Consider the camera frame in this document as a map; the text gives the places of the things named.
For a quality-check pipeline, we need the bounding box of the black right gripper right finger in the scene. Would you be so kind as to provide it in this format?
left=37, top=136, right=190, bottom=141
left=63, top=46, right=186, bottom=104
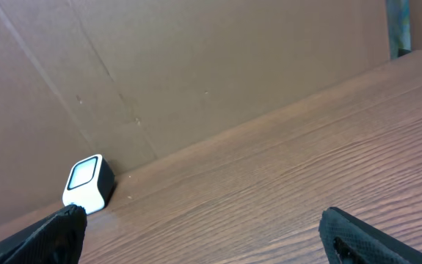
left=319, top=207, right=422, bottom=264

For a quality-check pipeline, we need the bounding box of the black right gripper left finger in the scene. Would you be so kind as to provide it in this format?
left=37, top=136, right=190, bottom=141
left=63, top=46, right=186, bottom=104
left=0, top=205, right=87, bottom=264

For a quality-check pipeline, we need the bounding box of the white barcode scanner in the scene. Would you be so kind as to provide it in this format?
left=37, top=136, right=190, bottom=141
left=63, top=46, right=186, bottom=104
left=62, top=154, right=115, bottom=215

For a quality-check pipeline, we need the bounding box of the brown cardboard backboard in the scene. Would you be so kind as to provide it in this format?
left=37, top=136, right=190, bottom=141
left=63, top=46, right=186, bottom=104
left=0, top=1, right=422, bottom=234

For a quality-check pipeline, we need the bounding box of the teal vertical post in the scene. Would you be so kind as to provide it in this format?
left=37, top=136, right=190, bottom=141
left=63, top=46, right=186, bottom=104
left=385, top=0, right=412, bottom=59

